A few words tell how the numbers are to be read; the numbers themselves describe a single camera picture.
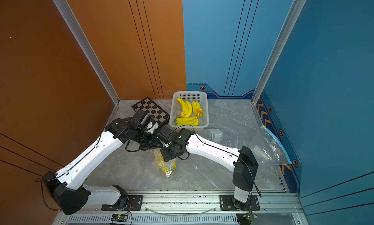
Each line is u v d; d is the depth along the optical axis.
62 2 0.71
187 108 1.07
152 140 0.61
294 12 0.74
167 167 0.67
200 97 1.15
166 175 0.74
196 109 1.11
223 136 0.86
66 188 0.39
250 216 0.70
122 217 0.71
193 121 1.01
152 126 0.61
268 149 0.80
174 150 0.52
